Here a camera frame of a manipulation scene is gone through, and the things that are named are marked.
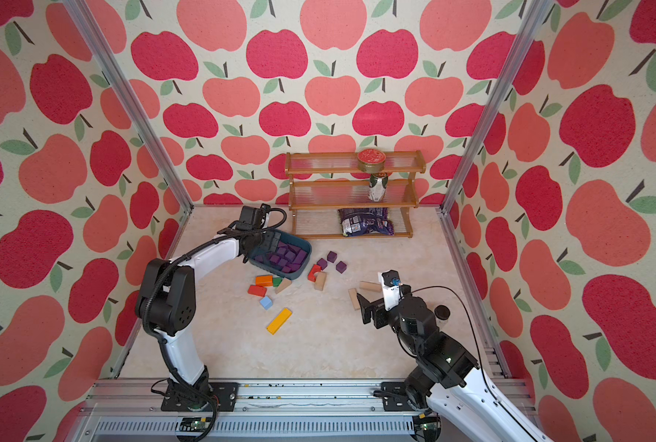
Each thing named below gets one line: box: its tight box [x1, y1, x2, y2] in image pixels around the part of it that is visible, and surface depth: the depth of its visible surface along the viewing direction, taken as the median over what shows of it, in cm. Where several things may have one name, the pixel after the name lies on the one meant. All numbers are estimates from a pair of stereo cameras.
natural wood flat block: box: [359, 280, 383, 293], surface depth 99 cm
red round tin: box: [356, 148, 387, 175], surface depth 93 cm
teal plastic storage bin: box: [249, 230, 313, 280], surface depth 103 cm
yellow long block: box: [266, 307, 293, 336], surface depth 90 cm
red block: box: [246, 284, 268, 298], surface depth 98 cm
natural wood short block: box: [314, 270, 328, 291], surface depth 100 cm
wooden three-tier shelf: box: [284, 150, 427, 240], surface depth 117 cm
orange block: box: [255, 274, 274, 287], surface depth 98 cm
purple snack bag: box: [338, 207, 395, 237], surface depth 109 cm
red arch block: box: [307, 263, 322, 283], surface depth 101 cm
